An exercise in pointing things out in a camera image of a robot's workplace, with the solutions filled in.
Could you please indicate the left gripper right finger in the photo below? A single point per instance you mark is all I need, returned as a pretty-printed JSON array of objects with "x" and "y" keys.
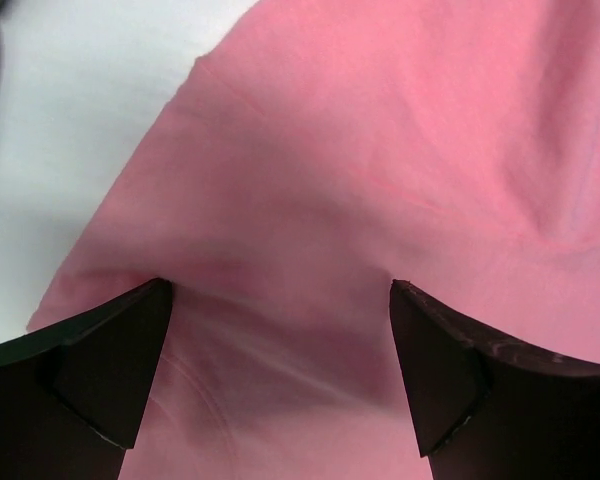
[{"x": 487, "y": 405}]

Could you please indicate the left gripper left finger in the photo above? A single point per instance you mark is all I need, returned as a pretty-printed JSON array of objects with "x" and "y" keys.
[{"x": 73, "y": 394}]

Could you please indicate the pink t-shirt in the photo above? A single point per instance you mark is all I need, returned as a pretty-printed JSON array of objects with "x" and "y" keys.
[{"x": 322, "y": 150}]

